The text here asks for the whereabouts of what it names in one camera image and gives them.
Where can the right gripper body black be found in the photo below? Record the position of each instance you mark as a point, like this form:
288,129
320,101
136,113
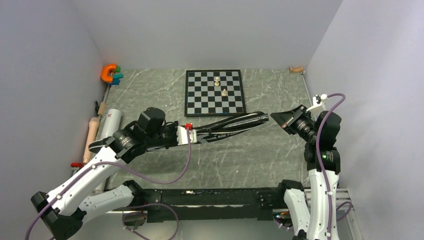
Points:
299,122

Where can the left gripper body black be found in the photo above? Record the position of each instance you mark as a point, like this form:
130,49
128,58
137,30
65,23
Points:
167,135

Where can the black racket bag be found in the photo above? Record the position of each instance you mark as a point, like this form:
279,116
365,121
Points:
232,124

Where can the white shuttlecock tube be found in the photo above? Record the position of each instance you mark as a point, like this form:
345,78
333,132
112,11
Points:
111,123

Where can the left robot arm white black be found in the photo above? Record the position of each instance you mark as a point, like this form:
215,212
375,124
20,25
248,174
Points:
65,209

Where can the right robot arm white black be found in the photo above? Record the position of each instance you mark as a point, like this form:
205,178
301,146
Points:
314,219

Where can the wooden arch block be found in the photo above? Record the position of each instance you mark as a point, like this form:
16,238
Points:
299,69

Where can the black white chessboard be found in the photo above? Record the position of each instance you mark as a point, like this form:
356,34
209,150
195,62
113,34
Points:
203,99

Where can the white chess piece back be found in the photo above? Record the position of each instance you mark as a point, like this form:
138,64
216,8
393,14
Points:
216,81

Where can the beige toy microphone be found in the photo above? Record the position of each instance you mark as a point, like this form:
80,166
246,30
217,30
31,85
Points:
93,126

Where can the teal blue toy blocks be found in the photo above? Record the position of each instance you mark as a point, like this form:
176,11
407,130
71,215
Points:
116,76

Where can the orange C-shaped toy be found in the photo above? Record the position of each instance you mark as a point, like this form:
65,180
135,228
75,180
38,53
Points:
107,72

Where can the red clamp knob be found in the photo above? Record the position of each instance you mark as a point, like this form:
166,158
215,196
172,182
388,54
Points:
77,165

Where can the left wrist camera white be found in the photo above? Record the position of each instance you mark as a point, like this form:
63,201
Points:
186,134

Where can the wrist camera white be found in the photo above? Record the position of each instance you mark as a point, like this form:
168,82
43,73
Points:
186,134
318,104

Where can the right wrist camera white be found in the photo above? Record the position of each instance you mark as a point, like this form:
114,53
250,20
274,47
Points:
318,104

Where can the small beige handled tool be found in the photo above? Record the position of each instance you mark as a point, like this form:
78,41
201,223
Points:
99,108

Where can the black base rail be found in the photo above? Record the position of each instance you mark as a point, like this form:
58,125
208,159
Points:
161,205

